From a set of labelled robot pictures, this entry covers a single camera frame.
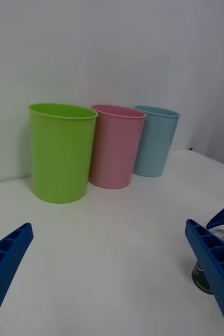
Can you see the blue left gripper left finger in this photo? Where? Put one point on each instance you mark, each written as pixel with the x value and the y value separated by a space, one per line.
pixel 4 262

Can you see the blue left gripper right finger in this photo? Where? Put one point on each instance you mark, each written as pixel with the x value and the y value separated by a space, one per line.
pixel 222 283

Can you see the clear bottle dark green label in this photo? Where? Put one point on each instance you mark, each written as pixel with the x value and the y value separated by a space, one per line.
pixel 201 281

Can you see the pale blue plastic bin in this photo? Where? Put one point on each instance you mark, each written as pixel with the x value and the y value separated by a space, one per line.
pixel 156 144

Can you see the green plastic bin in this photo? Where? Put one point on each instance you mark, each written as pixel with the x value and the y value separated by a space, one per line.
pixel 59 157

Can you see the pink plastic bin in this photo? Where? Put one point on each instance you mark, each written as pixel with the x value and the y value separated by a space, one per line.
pixel 114 149

